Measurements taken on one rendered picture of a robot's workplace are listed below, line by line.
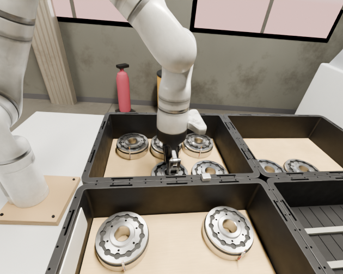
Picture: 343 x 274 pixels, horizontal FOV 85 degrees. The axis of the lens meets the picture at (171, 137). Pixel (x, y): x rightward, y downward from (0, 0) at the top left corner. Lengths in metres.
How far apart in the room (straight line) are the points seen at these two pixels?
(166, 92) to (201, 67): 2.21
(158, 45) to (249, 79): 2.51
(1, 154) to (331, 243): 0.78
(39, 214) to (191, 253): 0.45
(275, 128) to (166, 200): 0.53
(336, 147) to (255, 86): 2.12
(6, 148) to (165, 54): 0.42
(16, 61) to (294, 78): 2.95
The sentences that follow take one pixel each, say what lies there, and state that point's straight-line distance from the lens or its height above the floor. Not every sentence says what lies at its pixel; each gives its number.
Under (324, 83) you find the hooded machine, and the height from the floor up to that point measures 0.74.
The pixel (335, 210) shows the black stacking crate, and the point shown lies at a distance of 0.68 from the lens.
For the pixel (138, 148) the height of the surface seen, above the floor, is 0.86.
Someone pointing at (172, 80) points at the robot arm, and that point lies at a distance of 0.40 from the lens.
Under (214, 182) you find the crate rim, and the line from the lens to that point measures 0.42.
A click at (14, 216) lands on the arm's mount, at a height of 0.72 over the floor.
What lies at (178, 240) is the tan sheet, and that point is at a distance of 0.45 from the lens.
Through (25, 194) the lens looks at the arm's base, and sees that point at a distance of 0.68.
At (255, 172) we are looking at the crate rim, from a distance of 0.49.
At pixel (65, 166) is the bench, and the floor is 0.70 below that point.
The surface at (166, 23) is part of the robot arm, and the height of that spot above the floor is 1.21.
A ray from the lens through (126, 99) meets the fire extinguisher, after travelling 2.38.
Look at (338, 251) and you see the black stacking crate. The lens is 0.60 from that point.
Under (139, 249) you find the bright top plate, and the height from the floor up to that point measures 0.86.
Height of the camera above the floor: 1.24
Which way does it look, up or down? 36 degrees down
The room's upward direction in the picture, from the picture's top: 5 degrees clockwise
